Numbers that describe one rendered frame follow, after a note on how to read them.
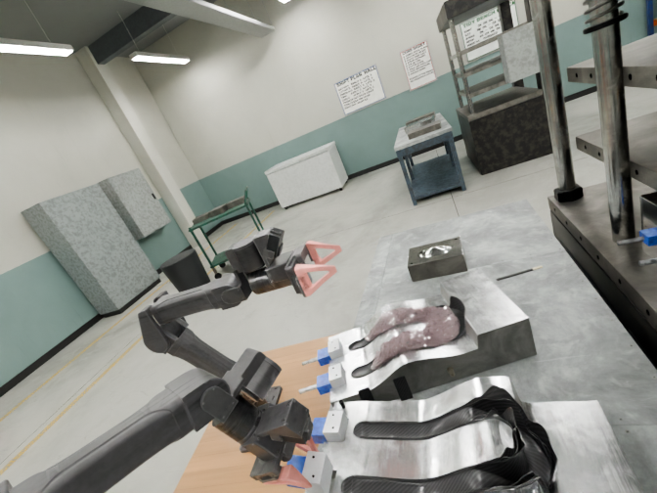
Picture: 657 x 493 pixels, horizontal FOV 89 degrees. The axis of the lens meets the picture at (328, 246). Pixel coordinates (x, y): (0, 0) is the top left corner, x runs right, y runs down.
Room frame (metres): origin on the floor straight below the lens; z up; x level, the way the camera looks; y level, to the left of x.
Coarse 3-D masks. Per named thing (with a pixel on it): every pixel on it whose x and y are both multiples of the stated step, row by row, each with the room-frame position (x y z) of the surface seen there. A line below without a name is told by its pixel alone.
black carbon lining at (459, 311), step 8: (456, 304) 0.75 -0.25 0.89; (456, 312) 0.75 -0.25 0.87; (464, 312) 0.68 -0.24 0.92; (464, 328) 0.68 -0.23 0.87; (376, 336) 0.78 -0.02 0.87; (456, 336) 0.67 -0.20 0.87; (352, 344) 0.83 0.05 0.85; (360, 344) 0.81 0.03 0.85; (360, 368) 0.72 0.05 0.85; (368, 368) 0.71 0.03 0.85; (352, 376) 0.70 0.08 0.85; (360, 376) 0.70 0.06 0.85
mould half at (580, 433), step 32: (480, 384) 0.46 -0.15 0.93; (512, 384) 0.44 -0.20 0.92; (352, 416) 0.55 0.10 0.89; (384, 416) 0.52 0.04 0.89; (416, 416) 0.49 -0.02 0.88; (544, 416) 0.41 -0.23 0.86; (576, 416) 0.39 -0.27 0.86; (352, 448) 0.48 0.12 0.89; (384, 448) 0.45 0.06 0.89; (416, 448) 0.43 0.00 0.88; (448, 448) 0.39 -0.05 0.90; (480, 448) 0.35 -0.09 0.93; (576, 448) 0.34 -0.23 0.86; (608, 448) 0.32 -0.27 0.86; (576, 480) 0.30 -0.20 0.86; (608, 480) 0.29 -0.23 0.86
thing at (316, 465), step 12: (300, 456) 0.46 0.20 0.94; (312, 456) 0.45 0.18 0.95; (324, 456) 0.44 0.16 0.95; (300, 468) 0.44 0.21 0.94; (312, 468) 0.43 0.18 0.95; (324, 468) 0.42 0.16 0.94; (312, 480) 0.41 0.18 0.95; (324, 480) 0.41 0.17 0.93; (312, 492) 0.42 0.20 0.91; (324, 492) 0.40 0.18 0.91
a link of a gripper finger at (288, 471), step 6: (282, 468) 0.40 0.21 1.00; (288, 468) 0.39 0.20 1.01; (294, 468) 0.40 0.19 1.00; (282, 474) 0.39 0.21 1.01; (288, 474) 0.38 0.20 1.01; (294, 474) 0.39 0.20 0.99; (300, 474) 0.40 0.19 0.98; (264, 480) 0.40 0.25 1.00; (270, 480) 0.39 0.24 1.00; (276, 480) 0.39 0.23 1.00; (282, 480) 0.38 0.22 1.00; (288, 480) 0.39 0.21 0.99; (294, 480) 0.39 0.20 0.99; (300, 480) 0.39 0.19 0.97; (306, 480) 0.40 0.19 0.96; (300, 486) 0.41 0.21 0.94; (306, 486) 0.40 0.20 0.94
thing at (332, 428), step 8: (328, 416) 0.55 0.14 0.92; (336, 416) 0.54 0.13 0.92; (344, 416) 0.54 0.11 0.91; (320, 424) 0.55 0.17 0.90; (328, 424) 0.53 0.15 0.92; (336, 424) 0.52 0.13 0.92; (344, 424) 0.53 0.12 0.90; (312, 432) 0.54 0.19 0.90; (320, 432) 0.53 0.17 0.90; (328, 432) 0.51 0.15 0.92; (336, 432) 0.50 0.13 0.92; (344, 432) 0.52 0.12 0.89; (320, 440) 0.53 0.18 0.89; (328, 440) 0.51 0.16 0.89; (336, 440) 0.51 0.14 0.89
